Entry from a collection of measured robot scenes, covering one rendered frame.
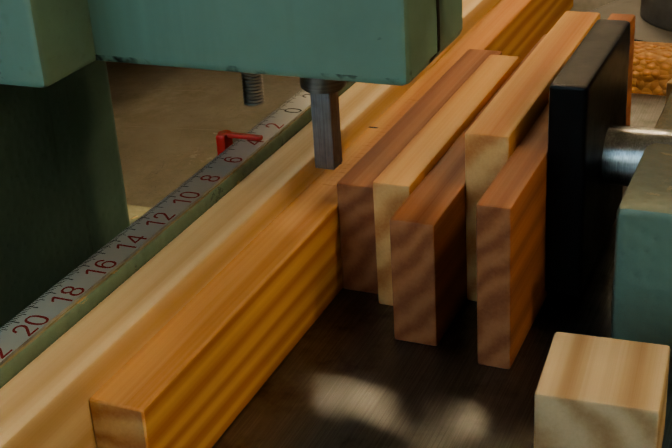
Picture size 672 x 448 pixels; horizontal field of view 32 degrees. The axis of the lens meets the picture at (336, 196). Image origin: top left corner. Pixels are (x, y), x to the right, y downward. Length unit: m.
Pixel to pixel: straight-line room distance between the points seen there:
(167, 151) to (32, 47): 2.65
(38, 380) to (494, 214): 0.16
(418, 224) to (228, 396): 0.09
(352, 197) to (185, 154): 2.60
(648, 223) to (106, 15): 0.22
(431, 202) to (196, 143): 2.69
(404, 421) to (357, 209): 0.10
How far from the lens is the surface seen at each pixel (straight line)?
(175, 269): 0.42
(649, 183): 0.45
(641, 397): 0.37
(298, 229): 0.46
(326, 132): 0.48
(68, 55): 0.47
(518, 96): 0.49
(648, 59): 0.73
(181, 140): 3.16
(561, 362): 0.39
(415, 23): 0.43
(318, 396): 0.43
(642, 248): 0.44
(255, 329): 0.42
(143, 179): 2.94
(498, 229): 0.41
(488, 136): 0.45
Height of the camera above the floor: 1.14
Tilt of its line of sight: 25 degrees down
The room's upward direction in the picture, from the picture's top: 4 degrees counter-clockwise
